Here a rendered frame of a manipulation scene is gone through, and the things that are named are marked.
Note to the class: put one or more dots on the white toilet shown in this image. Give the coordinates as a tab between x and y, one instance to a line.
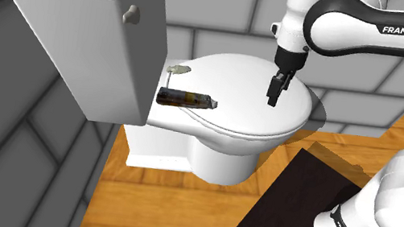
240	94

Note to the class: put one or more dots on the pale grey spoon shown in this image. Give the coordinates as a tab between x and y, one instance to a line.
178	69

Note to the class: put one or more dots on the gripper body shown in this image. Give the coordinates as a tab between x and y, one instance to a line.
290	60

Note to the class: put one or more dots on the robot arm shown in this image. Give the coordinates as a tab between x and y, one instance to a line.
355	39

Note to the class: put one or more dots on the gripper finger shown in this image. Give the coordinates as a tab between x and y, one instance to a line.
274	93
289	81

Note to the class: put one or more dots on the dark brown bottle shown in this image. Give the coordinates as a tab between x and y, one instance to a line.
182	99

